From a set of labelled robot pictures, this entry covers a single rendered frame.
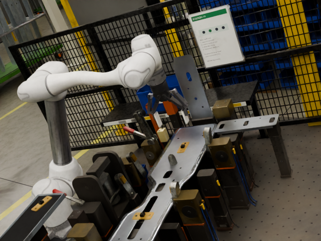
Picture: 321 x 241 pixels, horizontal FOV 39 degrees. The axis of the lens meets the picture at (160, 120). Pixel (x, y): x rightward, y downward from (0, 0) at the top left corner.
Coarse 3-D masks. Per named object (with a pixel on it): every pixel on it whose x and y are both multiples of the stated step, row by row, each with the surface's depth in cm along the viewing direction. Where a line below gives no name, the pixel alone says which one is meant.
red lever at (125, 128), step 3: (126, 126) 216; (126, 129) 215; (129, 129) 215; (132, 129) 215; (129, 132) 216; (132, 132) 215; (135, 132) 215; (138, 132) 215; (138, 135) 215; (141, 135) 214; (144, 135) 214; (144, 138) 215; (153, 138) 214
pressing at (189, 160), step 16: (192, 128) 224; (176, 144) 215; (192, 144) 209; (160, 160) 207; (192, 160) 197; (160, 176) 194; (176, 176) 190; (160, 192) 183; (144, 208) 178; (160, 208) 174; (128, 224) 172; (144, 224) 168; (160, 224) 166; (112, 240) 167; (128, 240) 164; (144, 240) 160
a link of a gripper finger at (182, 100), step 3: (174, 90) 194; (174, 93) 194; (177, 93) 196; (174, 96) 195; (177, 96) 195; (180, 96) 196; (180, 99) 195; (183, 99) 196; (180, 102) 196; (183, 102) 195; (186, 102) 196; (183, 105) 196; (186, 105) 195; (186, 108) 196
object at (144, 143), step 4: (144, 140) 219; (144, 144) 215; (152, 144) 212; (156, 144) 215; (144, 148) 215; (148, 148) 214; (152, 148) 213; (156, 148) 214; (160, 148) 218; (144, 152) 216; (148, 152) 215; (152, 152) 214; (156, 152) 214; (160, 152) 217; (148, 156) 216; (152, 156) 215; (156, 156) 215; (148, 160) 218; (152, 160) 217; (156, 160) 216; (152, 164) 218; (168, 172) 223; (164, 176) 220; (168, 176) 223; (160, 184) 224; (164, 184) 223
